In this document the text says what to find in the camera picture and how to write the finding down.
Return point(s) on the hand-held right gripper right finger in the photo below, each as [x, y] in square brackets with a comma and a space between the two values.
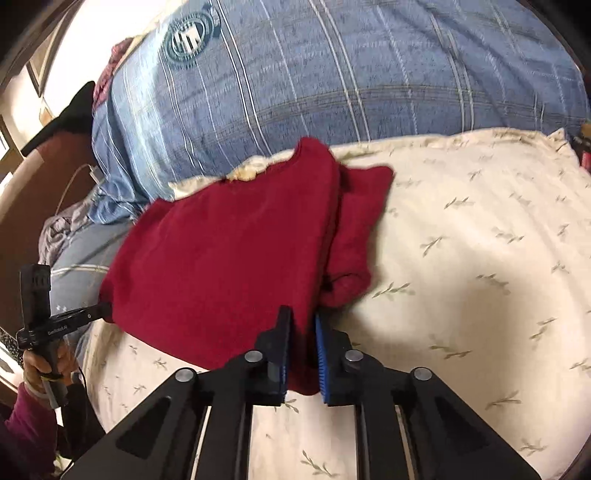
[323, 364]

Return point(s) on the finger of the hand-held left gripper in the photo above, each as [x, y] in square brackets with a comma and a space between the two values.
[90, 314]

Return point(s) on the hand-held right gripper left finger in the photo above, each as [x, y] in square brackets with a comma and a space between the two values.
[282, 364]

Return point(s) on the red sweater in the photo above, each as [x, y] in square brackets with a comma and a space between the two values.
[221, 258]

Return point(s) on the person's left forearm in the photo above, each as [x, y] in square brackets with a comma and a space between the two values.
[27, 438]

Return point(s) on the person's left hand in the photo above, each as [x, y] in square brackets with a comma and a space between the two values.
[34, 369]

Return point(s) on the grey-blue star-print pillow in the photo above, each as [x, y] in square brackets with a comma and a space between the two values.
[78, 286]

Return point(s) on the lavender grey cloth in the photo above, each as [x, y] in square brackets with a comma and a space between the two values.
[60, 235]

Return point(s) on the brown headboard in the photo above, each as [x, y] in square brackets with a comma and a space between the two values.
[32, 207]

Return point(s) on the white charger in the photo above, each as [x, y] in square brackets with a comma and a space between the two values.
[97, 174]

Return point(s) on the cream leaf-print blanket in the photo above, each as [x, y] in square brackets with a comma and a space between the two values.
[461, 277]

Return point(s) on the black cloth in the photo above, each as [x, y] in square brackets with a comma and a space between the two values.
[69, 120]

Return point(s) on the maroon patterned cloth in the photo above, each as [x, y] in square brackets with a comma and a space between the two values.
[111, 69]

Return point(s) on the blue plaid pillow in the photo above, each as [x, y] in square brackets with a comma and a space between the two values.
[346, 74]

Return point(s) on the dark red object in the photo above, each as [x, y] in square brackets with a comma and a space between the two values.
[582, 152]

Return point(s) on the framed wall picture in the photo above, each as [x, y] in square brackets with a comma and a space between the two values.
[36, 76]

